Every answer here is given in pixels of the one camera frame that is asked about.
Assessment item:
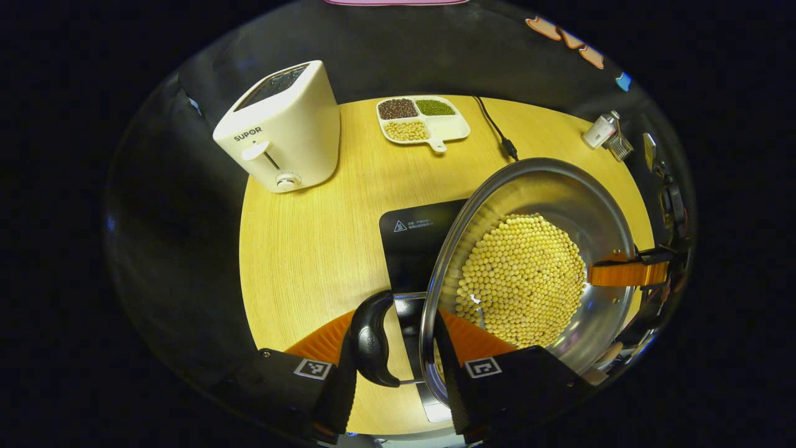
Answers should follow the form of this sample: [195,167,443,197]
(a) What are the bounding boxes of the white divided bean dish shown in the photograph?
[376,95,471,153]

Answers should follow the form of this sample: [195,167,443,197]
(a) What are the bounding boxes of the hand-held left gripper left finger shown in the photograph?
[215,310,358,444]

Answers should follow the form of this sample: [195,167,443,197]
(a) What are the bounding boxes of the black induction cooktop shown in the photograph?
[379,199,470,424]

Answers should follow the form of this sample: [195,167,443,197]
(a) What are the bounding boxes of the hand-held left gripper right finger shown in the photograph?
[433,310,598,444]

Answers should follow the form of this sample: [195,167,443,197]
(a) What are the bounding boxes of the white bottle with red label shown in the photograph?
[581,111,621,150]

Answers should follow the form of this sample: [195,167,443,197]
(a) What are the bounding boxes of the stainless steel pot with beans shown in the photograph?
[350,157,638,405]

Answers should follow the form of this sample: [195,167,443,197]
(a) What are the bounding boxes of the white toaster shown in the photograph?
[213,60,341,194]

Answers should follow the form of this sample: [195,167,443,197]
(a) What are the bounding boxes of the black power cable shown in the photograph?
[473,95,520,161]

